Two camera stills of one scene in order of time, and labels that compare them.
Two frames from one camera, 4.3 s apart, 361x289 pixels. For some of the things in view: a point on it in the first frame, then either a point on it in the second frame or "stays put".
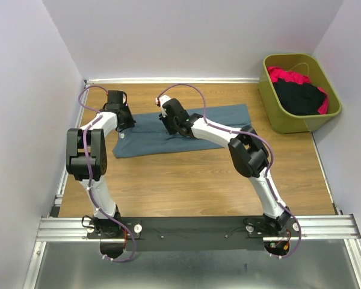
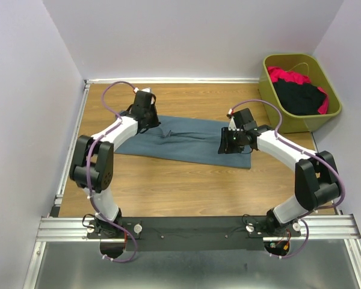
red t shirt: x=278 y=73 stays put
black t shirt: x=299 y=99 stays put
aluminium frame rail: x=66 y=230 stays put
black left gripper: x=126 y=121 -> x=152 y=119
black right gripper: x=167 y=121 -> x=226 y=140
